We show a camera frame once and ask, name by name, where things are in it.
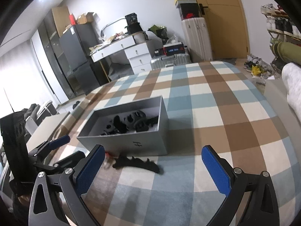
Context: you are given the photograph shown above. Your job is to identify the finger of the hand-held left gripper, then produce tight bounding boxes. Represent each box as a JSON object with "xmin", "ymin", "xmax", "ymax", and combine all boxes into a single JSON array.
[
  {"xmin": 54, "ymin": 151, "xmax": 86, "ymax": 168},
  {"xmin": 35, "ymin": 135, "xmax": 71, "ymax": 156}
]

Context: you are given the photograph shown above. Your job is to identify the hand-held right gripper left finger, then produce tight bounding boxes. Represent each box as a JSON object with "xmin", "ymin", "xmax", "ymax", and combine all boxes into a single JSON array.
[{"xmin": 28, "ymin": 144, "xmax": 106, "ymax": 226}]

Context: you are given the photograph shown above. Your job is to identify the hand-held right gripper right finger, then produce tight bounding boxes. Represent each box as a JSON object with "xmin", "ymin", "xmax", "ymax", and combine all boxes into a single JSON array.
[{"xmin": 201, "ymin": 145, "xmax": 281, "ymax": 226}]

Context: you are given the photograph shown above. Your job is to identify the grey cardboard box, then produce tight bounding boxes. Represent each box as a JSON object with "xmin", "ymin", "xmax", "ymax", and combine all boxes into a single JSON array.
[{"xmin": 76, "ymin": 95, "xmax": 169, "ymax": 156}]

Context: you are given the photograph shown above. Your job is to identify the black beaded bracelet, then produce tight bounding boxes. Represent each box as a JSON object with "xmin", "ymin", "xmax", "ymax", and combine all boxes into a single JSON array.
[{"xmin": 122, "ymin": 110, "xmax": 147, "ymax": 129}]

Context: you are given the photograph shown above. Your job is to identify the black fluffy hair tie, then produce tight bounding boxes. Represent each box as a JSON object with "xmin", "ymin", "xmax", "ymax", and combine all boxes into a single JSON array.
[{"xmin": 148, "ymin": 116, "xmax": 161, "ymax": 127}]

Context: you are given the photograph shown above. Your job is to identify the flat brown cardboard box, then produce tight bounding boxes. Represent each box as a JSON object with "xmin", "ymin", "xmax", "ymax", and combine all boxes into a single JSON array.
[{"xmin": 25, "ymin": 111, "xmax": 71, "ymax": 147}]

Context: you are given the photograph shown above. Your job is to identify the small red ornament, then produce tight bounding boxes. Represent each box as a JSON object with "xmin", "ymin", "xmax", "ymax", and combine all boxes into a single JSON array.
[{"xmin": 103, "ymin": 150, "xmax": 114, "ymax": 168}]

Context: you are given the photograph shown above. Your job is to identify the dark grey sofa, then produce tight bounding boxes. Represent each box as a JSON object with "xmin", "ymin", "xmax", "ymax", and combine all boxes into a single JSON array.
[{"xmin": 14, "ymin": 101, "xmax": 57, "ymax": 133}]

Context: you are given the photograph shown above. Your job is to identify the checkered blanket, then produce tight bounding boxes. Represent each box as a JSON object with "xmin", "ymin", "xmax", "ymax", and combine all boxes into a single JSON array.
[{"xmin": 42, "ymin": 61, "xmax": 301, "ymax": 226}]

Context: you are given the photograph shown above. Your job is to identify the dark grey refrigerator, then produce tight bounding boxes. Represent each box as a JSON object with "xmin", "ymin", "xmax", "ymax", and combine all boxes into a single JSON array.
[{"xmin": 59, "ymin": 24, "xmax": 100, "ymax": 93}]

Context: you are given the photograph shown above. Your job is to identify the dark glass cabinet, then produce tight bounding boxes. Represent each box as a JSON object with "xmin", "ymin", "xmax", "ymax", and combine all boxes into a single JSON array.
[{"xmin": 38, "ymin": 12, "xmax": 78, "ymax": 100}]

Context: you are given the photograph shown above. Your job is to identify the grey cloth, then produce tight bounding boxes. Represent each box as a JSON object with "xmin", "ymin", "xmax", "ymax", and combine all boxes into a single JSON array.
[{"xmin": 109, "ymin": 61, "xmax": 132, "ymax": 81}]

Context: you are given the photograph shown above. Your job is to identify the light grey pillow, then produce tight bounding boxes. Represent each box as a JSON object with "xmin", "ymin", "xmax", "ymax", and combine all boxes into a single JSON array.
[{"xmin": 281, "ymin": 62, "xmax": 301, "ymax": 123}]

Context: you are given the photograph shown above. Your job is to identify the white desk with drawers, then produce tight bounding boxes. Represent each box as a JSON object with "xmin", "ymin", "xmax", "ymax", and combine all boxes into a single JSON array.
[{"xmin": 90, "ymin": 36, "xmax": 151, "ymax": 75}]

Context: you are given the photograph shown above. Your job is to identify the pile of shoes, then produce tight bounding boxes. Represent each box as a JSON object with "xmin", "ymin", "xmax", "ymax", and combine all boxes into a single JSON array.
[{"xmin": 243, "ymin": 54, "xmax": 274, "ymax": 76}]

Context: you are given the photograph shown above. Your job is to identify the silver suitcase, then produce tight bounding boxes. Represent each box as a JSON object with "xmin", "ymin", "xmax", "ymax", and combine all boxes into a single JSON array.
[{"xmin": 150, "ymin": 52, "xmax": 192, "ymax": 70}]

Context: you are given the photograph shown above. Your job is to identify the tall brown cardboard box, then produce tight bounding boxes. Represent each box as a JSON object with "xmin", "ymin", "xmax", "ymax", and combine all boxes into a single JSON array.
[{"xmin": 51, "ymin": 6, "xmax": 71, "ymax": 37}]

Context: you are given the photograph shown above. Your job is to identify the open brown cardboard boxes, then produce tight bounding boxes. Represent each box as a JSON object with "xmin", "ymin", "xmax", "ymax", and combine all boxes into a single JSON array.
[{"xmin": 77, "ymin": 12, "xmax": 96, "ymax": 24}]

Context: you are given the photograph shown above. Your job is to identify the black and red box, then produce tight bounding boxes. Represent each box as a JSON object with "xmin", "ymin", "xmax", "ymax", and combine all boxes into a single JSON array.
[{"xmin": 163, "ymin": 42, "xmax": 185, "ymax": 53}]

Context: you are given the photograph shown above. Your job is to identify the beige suitcase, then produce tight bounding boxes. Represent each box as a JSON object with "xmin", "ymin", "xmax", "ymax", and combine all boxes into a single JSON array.
[{"xmin": 181, "ymin": 16, "xmax": 213, "ymax": 63}]

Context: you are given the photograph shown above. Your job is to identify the white ribbed basket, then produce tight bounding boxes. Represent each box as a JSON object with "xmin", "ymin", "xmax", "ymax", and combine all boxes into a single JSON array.
[{"xmin": 134, "ymin": 32, "xmax": 149, "ymax": 43}]

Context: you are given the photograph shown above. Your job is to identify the green rolled yoga mat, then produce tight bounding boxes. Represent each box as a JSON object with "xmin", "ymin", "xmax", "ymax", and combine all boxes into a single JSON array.
[{"xmin": 270, "ymin": 43, "xmax": 301, "ymax": 64}]

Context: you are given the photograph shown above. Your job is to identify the black round hat box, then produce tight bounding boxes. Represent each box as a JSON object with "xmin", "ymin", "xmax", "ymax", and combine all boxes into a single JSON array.
[{"xmin": 125, "ymin": 13, "xmax": 144, "ymax": 35}]

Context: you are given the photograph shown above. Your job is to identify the wooden door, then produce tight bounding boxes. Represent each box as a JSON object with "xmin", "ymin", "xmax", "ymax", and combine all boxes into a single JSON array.
[{"xmin": 186, "ymin": 0, "xmax": 250, "ymax": 61}]

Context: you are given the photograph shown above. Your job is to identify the dark wrapped flower bouquet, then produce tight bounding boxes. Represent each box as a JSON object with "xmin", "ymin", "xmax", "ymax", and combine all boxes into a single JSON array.
[{"xmin": 148, "ymin": 25, "xmax": 169, "ymax": 44}]

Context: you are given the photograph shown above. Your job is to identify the shoe rack with shoes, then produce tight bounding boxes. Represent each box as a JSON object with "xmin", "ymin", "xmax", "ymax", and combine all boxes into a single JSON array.
[{"xmin": 261, "ymin": 3, "xmax": 301, "ymax": 74}]

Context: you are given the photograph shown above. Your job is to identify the black shoe box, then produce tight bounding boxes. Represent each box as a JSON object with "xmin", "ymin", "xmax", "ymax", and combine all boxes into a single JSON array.
[{"xmin": 176, "ymin": 1, "xmax": 200, "ymax": 21}]

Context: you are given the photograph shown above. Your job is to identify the yellow shoe box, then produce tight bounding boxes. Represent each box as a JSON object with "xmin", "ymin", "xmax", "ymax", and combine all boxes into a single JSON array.
[{"xmin": 175, "ymin": 0, "xmax": 196, "ymax": 7}]

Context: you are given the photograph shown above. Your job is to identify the curved chrome mirror frame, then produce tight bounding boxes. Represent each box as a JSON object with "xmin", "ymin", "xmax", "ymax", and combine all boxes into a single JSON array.
[{"xmin": 101, "ymin": 18, "xmax": 126, "ymax": 37}]

